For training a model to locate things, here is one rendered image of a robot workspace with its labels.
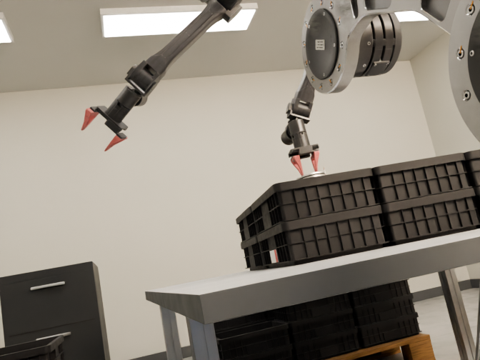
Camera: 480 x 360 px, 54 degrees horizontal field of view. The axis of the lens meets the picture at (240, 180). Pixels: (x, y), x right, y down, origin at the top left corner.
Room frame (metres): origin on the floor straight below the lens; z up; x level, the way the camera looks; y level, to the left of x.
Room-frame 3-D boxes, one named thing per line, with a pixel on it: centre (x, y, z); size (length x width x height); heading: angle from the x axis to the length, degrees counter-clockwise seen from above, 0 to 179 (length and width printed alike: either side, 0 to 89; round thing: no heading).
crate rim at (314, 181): (1.51, -0.20, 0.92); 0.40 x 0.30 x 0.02; 10
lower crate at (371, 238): (1.51, -0.20, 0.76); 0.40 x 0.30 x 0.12; 10
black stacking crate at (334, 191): (1.51, -0.20, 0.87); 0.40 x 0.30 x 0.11; 10
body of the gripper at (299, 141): (1.63, -0.24, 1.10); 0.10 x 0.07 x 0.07; 96
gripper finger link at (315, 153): (1.62, -0.25, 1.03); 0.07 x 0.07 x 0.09; 6
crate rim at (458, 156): (1.56, -0.50, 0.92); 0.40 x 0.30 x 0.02; 10
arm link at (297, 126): (1.64, -0.23, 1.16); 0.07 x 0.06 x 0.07; 18
